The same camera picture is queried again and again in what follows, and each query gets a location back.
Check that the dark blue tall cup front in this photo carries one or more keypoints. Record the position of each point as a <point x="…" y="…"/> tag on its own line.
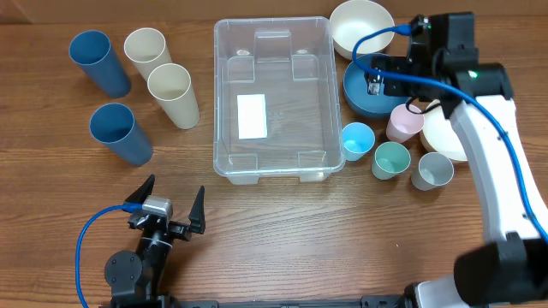
<point x="115" y="126"/>

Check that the clear plastic storage bin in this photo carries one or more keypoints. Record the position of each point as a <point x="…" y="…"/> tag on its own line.
<point x="291" y="61"/>

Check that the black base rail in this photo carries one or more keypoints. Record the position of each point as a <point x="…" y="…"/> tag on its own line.
<point x="389" y="301"/>

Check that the cream bowl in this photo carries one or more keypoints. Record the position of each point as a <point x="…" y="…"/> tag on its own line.
<point x="438" y="135"/>
<point x="355" y="19"/>

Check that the dark blue tall cup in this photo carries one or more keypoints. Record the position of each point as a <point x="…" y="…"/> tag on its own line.
<point x="115" y="126"/>
<point x="93" y="52"/>

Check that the cream tall cup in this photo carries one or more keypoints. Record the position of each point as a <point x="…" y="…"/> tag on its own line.
<point x="171" y="85"/>
<point x="147" y="49"/>

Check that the dark blue tall cup rear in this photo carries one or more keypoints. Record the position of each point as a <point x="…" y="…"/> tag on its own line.
<point x="93" y="52"/>

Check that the cream tall cup rear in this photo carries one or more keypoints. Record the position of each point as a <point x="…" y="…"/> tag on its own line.
<point x="147" y="49"/>

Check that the pink small cup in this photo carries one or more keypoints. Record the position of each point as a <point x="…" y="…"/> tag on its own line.
<point x="404" y="123"/>

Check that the light blue small cup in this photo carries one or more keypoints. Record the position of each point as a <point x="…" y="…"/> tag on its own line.
<point x="358" y="140"/>

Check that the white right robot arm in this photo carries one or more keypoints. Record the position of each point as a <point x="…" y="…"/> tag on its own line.
<point x="442" y="65"/>

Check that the grey small cup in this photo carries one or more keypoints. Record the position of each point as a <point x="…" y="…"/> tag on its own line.
<point x="433" y="170"/>

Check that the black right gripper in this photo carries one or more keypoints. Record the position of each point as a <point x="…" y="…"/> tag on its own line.
<point x="396" y="64"/>

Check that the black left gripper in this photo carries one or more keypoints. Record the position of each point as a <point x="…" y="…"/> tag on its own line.
<point x="196" y="216"/>

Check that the cream tall cup front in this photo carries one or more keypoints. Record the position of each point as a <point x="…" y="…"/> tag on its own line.
<point x="171" y="85"/>

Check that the mint green small cup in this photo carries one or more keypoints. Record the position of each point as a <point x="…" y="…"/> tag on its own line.
<point x="389" y="160"/>

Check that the dark blue bowl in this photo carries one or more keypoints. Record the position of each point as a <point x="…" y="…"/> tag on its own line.
<point x="363" y="103"/>

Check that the white label in bin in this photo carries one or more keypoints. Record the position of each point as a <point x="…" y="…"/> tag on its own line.
<point x="251" y="116"/>

